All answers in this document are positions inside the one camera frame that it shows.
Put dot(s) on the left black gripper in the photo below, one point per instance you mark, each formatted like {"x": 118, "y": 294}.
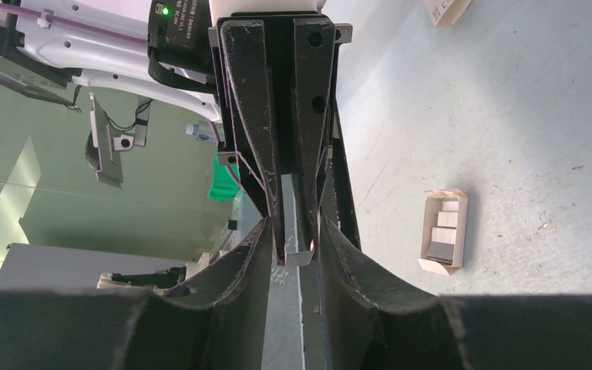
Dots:
{"x": 276, "y": 76}

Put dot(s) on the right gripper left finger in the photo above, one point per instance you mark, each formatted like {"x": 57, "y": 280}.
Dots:
{"x": 214, "y": 320}

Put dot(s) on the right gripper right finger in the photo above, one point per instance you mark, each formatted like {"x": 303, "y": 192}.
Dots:
{"x": 376, "y": 320}

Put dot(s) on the staple tray box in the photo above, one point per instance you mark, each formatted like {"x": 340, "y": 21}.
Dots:
{"x": 443, "y": 231}

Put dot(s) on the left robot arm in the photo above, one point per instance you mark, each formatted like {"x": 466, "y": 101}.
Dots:
{"x": 158, "y": 50}

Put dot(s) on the green plastic bin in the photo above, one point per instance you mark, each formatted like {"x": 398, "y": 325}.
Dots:
{"x": 222, "y": 186}

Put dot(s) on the white staple box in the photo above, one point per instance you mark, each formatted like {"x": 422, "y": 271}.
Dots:
{"x": 444, "y": 13}

